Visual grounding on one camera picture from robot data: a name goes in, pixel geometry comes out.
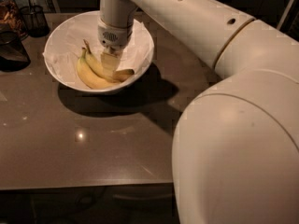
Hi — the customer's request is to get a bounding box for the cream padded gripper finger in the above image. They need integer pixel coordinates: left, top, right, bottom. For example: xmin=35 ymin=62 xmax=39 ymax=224
xmin=101 ymin=49 xmax=121 ymax=78

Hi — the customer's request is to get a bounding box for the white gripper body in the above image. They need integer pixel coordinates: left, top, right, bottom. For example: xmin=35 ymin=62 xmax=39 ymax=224
xmin=97 ymin=19 xmax=133 ymax=54

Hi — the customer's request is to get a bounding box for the yellow banana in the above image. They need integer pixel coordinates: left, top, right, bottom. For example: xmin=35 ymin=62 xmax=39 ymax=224
xmin=76 ymin=48 xmax=118 ymax=90
xmin=84 ymin=39 xmax=135 ymax=82

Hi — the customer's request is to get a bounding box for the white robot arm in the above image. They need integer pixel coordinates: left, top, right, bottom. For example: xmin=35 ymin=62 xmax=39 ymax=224
xmin=101 ymin=0 xmax=299 ymax=224

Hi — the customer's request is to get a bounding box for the white round bowl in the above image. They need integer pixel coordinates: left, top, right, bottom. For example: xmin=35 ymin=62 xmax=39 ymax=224
xmin=42 ymin=10 xmax=156 ymax=96

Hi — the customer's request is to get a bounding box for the white paper liner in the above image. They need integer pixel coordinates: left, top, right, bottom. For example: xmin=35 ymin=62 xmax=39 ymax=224
xmin=43 ymin=16 xmax=153 ymax=90

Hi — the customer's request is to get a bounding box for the black mesh pen cup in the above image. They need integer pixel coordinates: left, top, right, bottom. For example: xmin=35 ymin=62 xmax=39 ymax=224
xmin=20 ymin=0 xmax=50 ymax=37

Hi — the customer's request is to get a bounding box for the dark glass container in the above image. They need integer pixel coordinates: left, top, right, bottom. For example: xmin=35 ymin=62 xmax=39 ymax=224
xmin=0 ymin=31 xmax=31 ymax=72

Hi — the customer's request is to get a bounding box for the jar with brown snacks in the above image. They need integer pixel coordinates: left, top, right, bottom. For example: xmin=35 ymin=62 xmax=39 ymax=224
xmin=0 ymin=0 xmax=27 ymax=39

